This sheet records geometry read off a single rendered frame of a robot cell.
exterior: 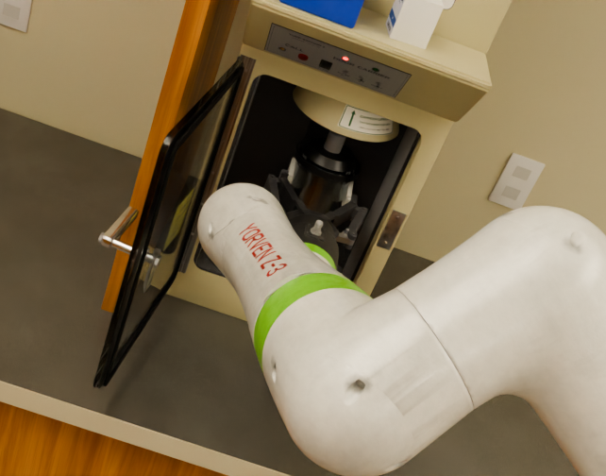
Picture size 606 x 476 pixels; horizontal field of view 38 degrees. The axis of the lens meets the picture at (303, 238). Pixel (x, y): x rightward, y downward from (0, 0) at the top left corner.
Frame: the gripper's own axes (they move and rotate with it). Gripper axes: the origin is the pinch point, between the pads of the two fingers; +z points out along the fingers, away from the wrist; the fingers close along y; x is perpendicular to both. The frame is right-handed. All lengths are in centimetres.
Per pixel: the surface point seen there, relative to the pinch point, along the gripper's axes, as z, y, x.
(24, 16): 36, 61, 6
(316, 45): -15.1, 8.3, -26.4
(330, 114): -4.4, 2.5, -13.5
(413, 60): -18.4, -3.6, -30.1
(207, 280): -6.5, 11.6, 20.8
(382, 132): -2.8, -5.8, -12.9
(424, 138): -6.8, -11.2, -16.0
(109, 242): -34.3, 24.6, -0.1
